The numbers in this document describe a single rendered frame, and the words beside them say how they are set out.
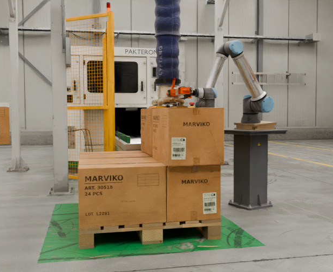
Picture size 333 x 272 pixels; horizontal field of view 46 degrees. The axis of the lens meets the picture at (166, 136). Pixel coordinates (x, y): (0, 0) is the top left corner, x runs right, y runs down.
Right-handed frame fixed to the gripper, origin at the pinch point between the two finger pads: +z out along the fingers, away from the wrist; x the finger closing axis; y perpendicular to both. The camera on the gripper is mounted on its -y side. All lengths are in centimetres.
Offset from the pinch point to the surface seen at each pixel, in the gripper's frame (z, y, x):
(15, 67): 183, 349, 59
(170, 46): -0.7, 17.5, 41.4
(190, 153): 4, -65, -45
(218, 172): -18, -59, -60
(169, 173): 18, -59, -59
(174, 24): -4, 16, 60
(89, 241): 73, -60, -103
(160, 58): 8.2, 21.9, 31.9
